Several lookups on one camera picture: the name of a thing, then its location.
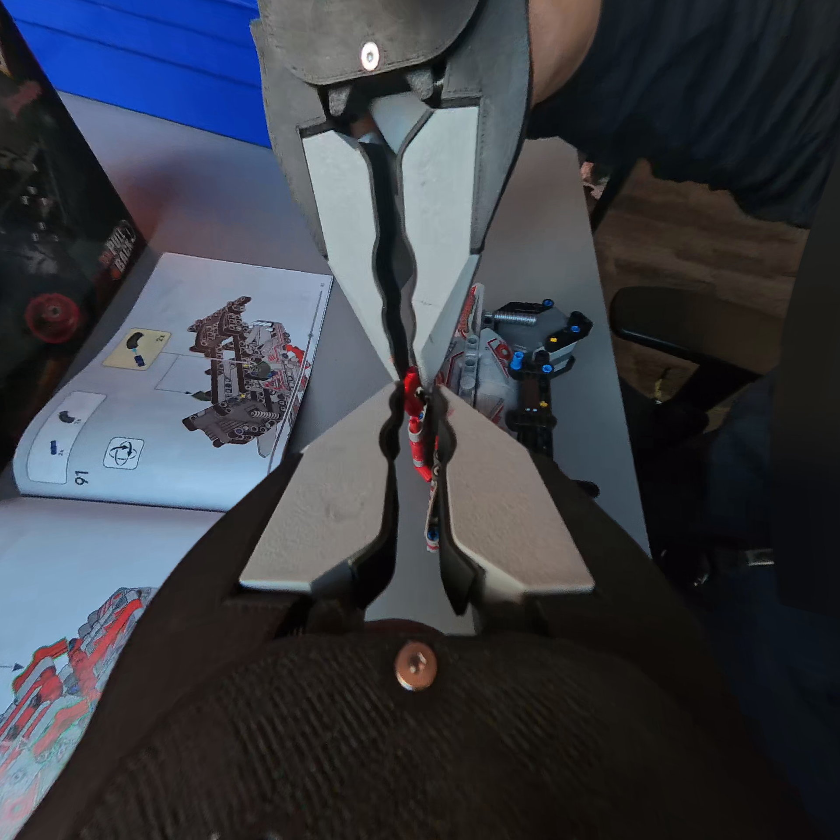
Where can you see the lego instruction booklet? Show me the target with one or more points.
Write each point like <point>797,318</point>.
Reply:
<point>197,295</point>

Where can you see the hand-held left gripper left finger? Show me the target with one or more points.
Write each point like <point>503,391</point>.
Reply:
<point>321,512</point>

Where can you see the red lego connector piece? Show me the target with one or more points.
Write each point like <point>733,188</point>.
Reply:
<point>412,394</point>

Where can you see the grey black lego model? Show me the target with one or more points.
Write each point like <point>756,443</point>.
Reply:
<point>492,367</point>

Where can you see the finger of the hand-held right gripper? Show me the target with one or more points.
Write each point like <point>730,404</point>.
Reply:
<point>344,210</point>
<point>443,216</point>

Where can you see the black office chair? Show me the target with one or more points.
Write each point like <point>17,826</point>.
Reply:
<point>656,315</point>

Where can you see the person's dark blue trousers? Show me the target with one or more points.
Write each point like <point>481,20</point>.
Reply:
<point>754,656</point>

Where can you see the black lego set box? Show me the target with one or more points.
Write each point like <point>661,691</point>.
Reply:
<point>52,197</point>

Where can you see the blue ribbed panel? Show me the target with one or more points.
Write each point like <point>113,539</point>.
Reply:
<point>144,59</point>

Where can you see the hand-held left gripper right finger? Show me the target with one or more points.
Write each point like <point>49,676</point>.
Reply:
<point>512,518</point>

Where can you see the person's right forearm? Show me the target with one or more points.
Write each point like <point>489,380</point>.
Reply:
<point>558,46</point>

